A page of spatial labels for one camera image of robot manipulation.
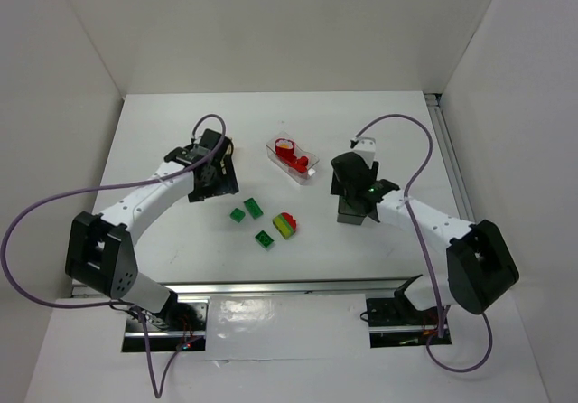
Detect dark green 2x4 lego brick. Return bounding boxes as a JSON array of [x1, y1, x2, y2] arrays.
[[244, 198, 264, 220]]

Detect red 2x4 lego brick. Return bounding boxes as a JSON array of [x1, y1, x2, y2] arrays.
[[288, 156, 309, 174]]

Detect lime red striped arch lego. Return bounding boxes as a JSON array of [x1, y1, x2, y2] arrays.
[[272, 212, 297, 239]]

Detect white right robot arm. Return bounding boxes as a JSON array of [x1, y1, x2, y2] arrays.
[[331, 152, 519, 315]]

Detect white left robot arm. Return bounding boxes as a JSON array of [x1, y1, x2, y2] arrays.
[[65, 129, 238, 330]]

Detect grey translucent plastic container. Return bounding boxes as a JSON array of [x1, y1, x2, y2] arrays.
[[337, 197, 366, 226]]

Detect dark green 2x2 lego brick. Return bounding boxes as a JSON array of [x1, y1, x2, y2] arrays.
[[229, 208, 246, 223]]

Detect clear plastic container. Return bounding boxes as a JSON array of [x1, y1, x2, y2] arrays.
[[266, 132, 319, 185]]

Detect dark green printed lego brick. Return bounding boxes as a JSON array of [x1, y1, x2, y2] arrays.
[[255, 230, 275, 249]]

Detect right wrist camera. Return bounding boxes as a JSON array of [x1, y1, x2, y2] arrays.
[[350, 136, 377, 166]]

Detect aluminium side rail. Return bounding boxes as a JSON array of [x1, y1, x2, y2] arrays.
[[424, 91, 498, 290]]

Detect aluminium mounting rail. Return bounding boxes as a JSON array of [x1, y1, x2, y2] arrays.
[[71, 278, 406, 311]]

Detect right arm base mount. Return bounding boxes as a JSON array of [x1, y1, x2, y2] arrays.
[[359, 298, 452, 349]]

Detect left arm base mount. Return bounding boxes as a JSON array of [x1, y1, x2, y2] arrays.
[[108, 297, 210, 353]]

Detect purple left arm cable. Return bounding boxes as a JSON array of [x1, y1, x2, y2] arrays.
[[1, 113, 228, 398]]

